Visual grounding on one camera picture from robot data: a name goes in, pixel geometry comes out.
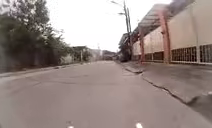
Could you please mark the dark fence wall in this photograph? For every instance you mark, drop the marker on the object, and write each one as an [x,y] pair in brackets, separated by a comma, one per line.
[27,60]

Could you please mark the utility pole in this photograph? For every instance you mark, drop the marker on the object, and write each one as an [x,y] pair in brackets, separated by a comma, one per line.
[127,26]

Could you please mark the row of trees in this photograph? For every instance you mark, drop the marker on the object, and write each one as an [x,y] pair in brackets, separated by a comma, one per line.
[24,30]

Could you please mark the grey concrete road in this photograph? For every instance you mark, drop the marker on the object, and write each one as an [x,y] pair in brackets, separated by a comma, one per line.
[94,96]

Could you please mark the distant buildings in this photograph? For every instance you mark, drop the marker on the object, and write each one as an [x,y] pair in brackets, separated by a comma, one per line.
[82,53]

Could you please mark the robot's own part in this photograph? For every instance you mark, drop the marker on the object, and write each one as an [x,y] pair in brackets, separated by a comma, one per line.
[70,126]
[138,125]

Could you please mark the grey concrete pavement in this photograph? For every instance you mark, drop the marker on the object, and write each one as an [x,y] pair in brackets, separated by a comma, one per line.
[174,80]

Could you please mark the building with red pillars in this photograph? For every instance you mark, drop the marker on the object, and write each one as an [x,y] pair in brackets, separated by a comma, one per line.
[184,33]

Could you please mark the grey kerb strip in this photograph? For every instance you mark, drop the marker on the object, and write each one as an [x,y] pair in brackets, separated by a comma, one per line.
[24,71]

